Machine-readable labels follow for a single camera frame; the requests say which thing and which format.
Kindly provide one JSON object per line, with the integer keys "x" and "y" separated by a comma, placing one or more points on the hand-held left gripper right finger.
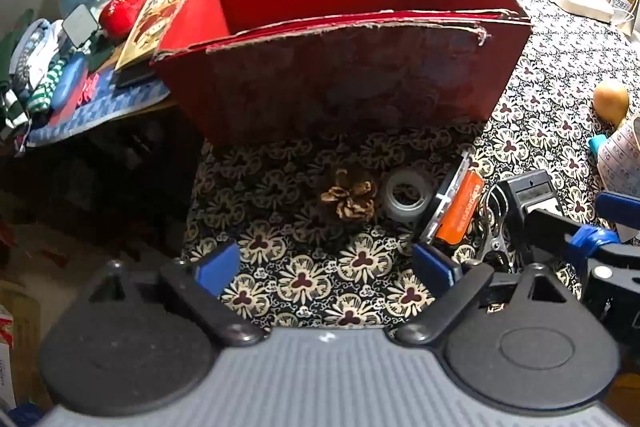
{"x": 435, "y": 269}

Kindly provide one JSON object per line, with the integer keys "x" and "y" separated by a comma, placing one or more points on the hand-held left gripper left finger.
{"x": 220, "y": 264}

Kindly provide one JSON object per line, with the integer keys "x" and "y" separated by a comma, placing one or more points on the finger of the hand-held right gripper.
{"x": 617, "y": 203}
{"x": 595, "y": 242}

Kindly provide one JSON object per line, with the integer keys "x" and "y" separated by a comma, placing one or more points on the metal spring clamp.
{"x": 492, "y": 234}

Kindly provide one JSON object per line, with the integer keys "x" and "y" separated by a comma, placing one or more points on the orange utility knife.
{"x": 460, "y": 207}

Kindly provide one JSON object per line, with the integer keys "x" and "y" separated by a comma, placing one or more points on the clear tape roll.
{"x": 407, "y": 207}

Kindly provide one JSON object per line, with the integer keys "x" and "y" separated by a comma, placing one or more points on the black rectangular device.
{"x": 530, "y": 194}

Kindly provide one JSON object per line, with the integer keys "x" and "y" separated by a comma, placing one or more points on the brown pine cone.
{"x": 350, "y": 197}

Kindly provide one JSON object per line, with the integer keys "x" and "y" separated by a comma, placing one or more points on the red cardboard box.
{"x": 340, "y": 82}

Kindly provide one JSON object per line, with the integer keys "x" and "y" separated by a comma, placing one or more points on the white printed paper sheet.
{"x": 620, "y": 157}

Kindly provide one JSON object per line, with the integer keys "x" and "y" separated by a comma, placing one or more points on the small teal item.
{"x": 596, "y": 144}

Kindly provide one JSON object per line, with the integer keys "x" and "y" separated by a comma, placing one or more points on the floral patterned tablecloth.
{"x": 300, "y": 277}

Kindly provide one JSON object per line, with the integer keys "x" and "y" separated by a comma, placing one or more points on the yellow round fruit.
{"x": 611, "y": 99}

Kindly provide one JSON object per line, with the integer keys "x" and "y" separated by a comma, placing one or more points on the small cardboard box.
{"x": 622, "y": 2}

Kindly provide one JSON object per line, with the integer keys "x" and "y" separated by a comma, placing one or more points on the blue glasses case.
{"x": 67, "y": 79}

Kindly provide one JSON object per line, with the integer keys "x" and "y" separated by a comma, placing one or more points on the green white striped cloth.
{"x": 45, "y": 89}

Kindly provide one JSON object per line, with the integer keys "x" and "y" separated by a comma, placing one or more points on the yellow illustrated book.
{"x": 150, "y": 27}

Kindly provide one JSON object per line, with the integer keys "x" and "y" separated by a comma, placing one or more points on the small black-framed mirror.
{"x": 80, "y": 24}

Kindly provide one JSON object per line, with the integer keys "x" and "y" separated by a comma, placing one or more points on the plaid white clothing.
{"x": 30, "y": 52}

